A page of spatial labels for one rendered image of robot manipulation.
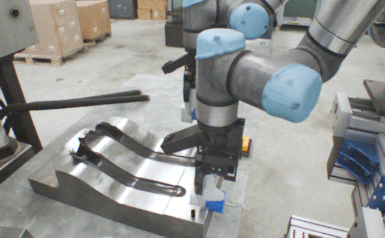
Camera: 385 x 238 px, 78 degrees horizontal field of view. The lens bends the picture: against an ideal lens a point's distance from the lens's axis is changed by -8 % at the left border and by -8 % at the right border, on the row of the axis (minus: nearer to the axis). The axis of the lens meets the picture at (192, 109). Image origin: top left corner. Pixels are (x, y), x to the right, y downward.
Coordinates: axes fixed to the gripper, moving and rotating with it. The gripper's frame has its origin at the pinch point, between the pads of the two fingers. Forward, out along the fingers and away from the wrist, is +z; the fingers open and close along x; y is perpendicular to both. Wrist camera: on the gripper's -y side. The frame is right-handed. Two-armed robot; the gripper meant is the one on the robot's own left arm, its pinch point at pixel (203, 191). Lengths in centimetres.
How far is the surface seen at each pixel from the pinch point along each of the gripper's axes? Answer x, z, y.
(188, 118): 26.5, -1.1, -12.1
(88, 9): 353, 23, -307
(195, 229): -6.9, 4.4, 0.4
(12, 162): 2, 14, -69
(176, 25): 387, 52, -153
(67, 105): 25, 1, -59
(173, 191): 0.3, 2.7, -7.2
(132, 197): -4.6, 2.6, -15.7
